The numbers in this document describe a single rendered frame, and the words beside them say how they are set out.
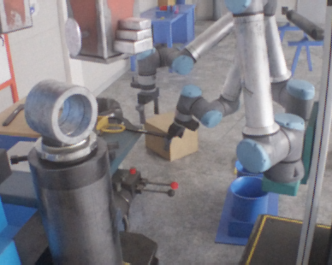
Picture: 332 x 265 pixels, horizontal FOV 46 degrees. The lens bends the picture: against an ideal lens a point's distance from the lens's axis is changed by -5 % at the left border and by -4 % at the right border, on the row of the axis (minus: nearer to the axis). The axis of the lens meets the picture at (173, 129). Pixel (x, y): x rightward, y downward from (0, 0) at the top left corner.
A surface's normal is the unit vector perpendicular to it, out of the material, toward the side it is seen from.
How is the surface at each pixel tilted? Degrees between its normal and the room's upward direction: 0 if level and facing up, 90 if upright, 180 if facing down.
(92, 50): 90
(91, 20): 90
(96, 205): 90
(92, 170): 90
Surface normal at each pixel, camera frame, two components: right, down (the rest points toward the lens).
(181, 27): -0.25, 0.41
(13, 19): 0.80, 0.22
